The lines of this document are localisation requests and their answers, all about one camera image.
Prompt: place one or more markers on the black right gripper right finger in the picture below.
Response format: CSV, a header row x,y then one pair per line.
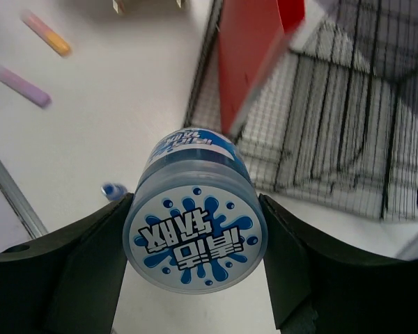
x,y
319,284

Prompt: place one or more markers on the cream semicircular drawer box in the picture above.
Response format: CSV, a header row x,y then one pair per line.
x,y
123,7

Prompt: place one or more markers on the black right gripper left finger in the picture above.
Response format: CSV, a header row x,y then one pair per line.
x,y
67,281

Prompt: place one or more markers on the aluminium front rail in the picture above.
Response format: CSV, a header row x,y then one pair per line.
x,y
20,205

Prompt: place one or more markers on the red file folder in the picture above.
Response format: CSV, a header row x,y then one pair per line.
x,y
252,36

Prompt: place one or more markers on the purple tube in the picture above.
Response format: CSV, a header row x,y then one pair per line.
x,y
24,88

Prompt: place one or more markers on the orange capped pink tube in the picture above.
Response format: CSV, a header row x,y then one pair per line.
x,y
48,35

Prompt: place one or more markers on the black wire mesh organizer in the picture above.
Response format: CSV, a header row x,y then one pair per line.
x,y
337,121

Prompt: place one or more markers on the blue white round jar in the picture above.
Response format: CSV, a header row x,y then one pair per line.
x,y
195,225

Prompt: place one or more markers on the small blue capped bottle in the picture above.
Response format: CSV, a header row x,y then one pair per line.
x,y
113,191

